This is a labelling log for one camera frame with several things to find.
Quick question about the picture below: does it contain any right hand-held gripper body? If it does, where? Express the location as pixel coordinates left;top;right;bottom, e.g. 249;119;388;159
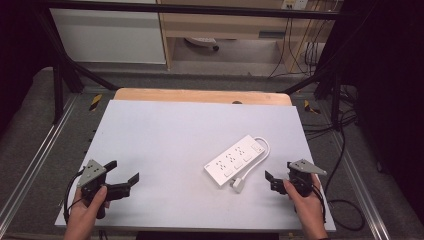
271;158;328;198

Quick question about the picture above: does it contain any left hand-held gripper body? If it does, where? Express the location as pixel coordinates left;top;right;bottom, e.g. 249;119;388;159
77;159;132;220

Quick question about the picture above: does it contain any white power strip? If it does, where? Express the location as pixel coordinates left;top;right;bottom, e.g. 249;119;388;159
203;134;267;189

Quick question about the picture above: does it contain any person's right hand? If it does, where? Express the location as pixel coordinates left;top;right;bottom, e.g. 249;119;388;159
282;173;329;232

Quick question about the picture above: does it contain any person's left hand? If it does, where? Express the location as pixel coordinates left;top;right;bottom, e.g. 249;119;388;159
64;185;110;236

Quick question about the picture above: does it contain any white plug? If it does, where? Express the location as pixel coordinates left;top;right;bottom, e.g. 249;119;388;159
228;177;246;195

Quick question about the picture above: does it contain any pale grey table board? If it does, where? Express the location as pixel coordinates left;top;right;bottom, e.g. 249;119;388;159
54;99;337;233

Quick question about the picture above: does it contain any yellow black floor tape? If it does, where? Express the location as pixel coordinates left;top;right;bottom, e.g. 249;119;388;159
88;93;103;112
303;99;322;115

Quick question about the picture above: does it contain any wooden table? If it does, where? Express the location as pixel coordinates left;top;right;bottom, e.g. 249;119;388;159
113;87;294;107

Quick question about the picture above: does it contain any white cabinet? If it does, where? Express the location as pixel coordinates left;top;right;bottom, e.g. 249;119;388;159
49;0;167;65

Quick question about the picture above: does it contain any black curtain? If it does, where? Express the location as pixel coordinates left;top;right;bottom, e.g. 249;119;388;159
0;0;56;138
333;0;424;221

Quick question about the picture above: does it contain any white chair base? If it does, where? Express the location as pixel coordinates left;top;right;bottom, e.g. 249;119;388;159
183;36;221;52

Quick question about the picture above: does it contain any wooden desk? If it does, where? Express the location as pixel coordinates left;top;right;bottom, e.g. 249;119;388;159
156;0;336;73

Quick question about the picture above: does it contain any white power strip cable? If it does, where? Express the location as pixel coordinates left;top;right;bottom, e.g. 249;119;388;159
237;135;272;184

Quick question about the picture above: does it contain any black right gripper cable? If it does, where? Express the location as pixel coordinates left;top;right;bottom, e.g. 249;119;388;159
311;182;328;224

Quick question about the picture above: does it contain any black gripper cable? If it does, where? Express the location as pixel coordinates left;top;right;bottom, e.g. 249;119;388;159
62;168;85;225
311;182;328;224

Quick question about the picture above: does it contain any black floor cable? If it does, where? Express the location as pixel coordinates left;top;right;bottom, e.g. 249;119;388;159
324;128;366;232

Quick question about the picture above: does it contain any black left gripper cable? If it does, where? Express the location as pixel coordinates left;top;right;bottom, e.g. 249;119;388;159
62;168;85;225

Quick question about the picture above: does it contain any aluminium floor rail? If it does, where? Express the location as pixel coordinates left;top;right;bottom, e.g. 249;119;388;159
328;131;392;240
0;94;80;229

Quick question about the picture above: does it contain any bundle of black floor cables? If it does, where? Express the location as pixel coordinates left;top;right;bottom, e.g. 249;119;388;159
301;84;359;142

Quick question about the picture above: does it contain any black metal frame leg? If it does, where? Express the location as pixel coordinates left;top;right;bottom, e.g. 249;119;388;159
31;6;120;125
281;59;344;129

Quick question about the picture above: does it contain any bundle of hanging cables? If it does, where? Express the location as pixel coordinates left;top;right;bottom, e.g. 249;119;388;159
267;14;329;80

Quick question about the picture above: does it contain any white wall socket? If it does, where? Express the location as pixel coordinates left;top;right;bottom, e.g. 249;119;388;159
281;0;310;11

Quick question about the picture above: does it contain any black metal frame bar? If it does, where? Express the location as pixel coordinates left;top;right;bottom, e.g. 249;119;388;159
41;0;346;21

